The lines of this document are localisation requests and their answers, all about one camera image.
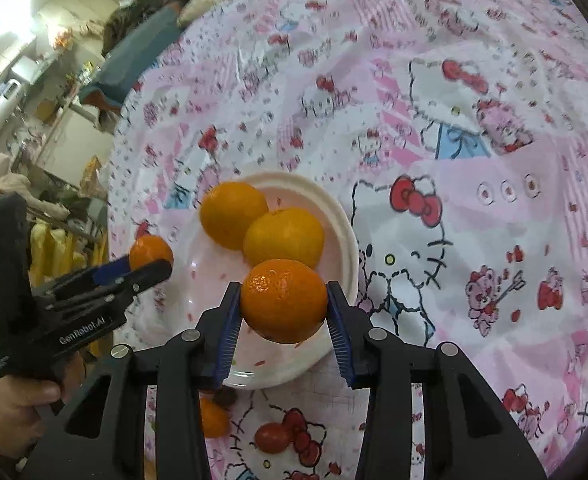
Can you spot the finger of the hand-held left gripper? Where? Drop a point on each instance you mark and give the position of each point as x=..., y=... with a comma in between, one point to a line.
x=111, y=270
x=146, y=276

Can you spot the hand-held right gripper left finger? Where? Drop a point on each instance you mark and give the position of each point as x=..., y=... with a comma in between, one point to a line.
x=229, y=327

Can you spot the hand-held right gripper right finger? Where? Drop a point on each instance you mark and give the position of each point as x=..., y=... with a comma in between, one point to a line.
x=338, y=332

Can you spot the small orange mandarin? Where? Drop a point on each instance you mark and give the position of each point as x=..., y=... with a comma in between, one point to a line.
x=149, y=249

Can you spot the glossy orange mandarin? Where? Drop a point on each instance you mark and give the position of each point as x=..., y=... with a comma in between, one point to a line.
x=284, y=300

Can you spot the white and pink plate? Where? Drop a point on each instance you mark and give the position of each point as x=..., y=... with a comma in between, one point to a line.
x=324, y=225

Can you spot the person's left hand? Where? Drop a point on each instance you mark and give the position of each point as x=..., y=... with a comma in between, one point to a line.
x=8, y=405

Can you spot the yellow hanging cloths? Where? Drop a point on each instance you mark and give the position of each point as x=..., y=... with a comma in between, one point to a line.
x=53, y=250

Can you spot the dark round fruit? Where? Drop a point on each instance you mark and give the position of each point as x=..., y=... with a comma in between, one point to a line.
x=226, y=397

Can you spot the yellowish orange mandarin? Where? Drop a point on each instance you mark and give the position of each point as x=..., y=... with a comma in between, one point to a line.
x=286, y=237

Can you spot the red cherry tomato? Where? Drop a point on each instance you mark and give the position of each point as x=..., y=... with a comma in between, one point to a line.
x=273, y=437

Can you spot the white cylindrical appliance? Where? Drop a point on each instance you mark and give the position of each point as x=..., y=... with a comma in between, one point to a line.
x=1, y=107

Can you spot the teal cushion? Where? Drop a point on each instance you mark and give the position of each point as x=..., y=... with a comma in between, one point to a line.
x=133, y=60

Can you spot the pink cartoon printed tablecloth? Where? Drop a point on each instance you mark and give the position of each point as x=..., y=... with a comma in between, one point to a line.
x=424, y=135

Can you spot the dark cloth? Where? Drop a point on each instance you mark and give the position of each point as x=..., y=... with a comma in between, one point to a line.
x=138, y=15

